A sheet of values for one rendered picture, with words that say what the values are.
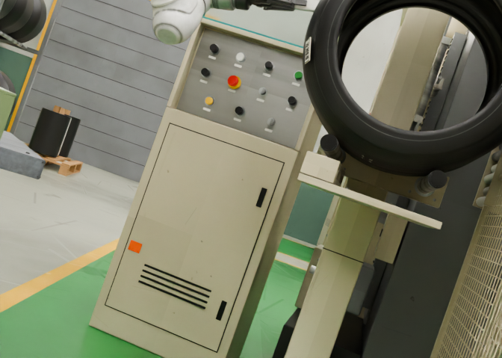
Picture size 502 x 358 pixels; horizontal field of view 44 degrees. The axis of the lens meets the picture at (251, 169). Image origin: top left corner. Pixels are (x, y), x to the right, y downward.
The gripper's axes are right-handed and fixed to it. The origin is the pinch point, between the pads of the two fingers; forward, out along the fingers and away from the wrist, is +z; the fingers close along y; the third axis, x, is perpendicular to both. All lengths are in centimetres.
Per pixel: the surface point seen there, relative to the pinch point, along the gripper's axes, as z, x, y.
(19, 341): -74, 116, 19
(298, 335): 13, 94, 27
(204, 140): -39, 38, 60
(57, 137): -354, 35, 523
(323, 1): 5.6, 1.8, -9.9
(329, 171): 15.4, 44.5, -10.1
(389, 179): 31, 41, 24
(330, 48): 9.9, 14.2, -12.8
